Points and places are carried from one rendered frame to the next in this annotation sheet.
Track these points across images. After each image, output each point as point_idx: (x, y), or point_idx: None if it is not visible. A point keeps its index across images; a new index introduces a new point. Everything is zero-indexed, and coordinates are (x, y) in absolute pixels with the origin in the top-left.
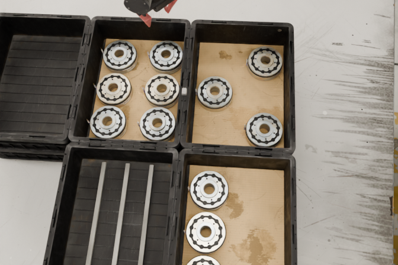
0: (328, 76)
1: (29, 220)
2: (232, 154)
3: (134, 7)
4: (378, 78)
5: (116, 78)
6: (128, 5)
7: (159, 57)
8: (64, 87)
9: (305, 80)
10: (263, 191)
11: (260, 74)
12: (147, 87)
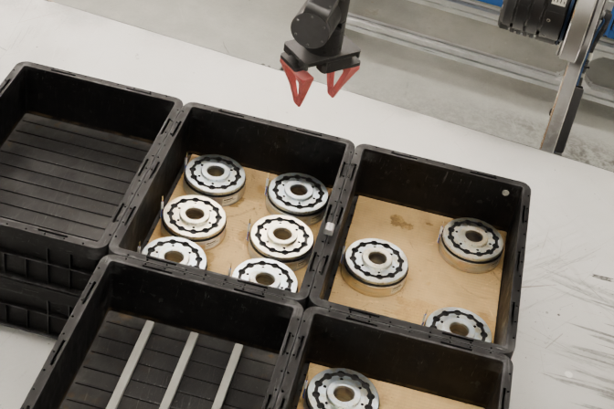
0: (580, 320)
1: None
2: (400, 331)
3: (305, 33)
4: None
5: (202, 204)
6: (298, 27)
7: (286, 192)
8: (100, 203)
9: (536, 317)
10: None
11: (461, 254)
12: (257, 227)
